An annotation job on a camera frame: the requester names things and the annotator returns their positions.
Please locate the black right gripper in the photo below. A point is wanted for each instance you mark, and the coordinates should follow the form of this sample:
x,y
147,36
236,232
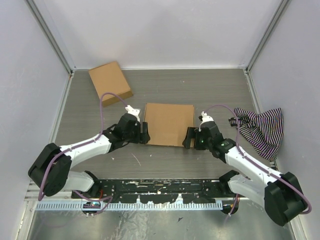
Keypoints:
x,y
193,133

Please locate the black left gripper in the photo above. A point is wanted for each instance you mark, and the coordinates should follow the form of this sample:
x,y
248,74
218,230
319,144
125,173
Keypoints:
x,y
144,137

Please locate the brown cardboard box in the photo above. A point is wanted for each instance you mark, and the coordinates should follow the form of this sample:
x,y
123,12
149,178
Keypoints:
x,y
168,123
110,78

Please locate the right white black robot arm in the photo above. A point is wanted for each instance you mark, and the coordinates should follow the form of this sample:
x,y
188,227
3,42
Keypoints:
x,y
279,194

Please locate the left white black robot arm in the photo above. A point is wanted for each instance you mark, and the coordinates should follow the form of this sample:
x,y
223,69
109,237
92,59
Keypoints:
x,y
52,169

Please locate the closed brown cardboard box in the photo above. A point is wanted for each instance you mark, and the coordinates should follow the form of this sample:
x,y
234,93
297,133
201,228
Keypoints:
x,y
110,78

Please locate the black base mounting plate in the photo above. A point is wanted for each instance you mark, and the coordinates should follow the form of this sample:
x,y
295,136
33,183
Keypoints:
x,y
160,191

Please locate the purple white striped cloth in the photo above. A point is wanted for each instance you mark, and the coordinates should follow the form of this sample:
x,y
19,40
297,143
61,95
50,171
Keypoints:
x,y
264,131

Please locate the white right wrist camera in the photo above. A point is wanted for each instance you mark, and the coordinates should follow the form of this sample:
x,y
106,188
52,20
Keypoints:
x,y
204,118

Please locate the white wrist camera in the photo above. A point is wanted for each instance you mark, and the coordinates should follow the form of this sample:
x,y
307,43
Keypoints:
x,y
204,118
133,111

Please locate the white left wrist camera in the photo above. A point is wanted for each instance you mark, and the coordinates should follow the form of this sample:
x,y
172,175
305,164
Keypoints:
x,y
133,111

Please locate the white slotted cable duct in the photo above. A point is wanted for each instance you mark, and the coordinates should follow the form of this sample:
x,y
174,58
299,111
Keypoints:
x,y
80,205

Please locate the aluminium front rail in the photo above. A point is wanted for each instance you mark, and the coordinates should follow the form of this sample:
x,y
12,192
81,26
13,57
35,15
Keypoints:
x,y
160,198

